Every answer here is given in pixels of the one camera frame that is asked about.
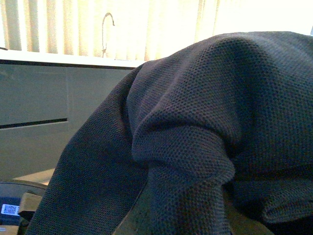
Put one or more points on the grey kitchen counter cabinet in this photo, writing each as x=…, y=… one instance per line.
x=44, y=99

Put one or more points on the white barcode label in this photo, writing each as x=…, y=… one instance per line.
x=11, y=210

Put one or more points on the dark grey knit garment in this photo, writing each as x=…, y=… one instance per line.
x=184, y=145

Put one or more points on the curved metal faucet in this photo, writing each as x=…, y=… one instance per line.
x=107, y=21

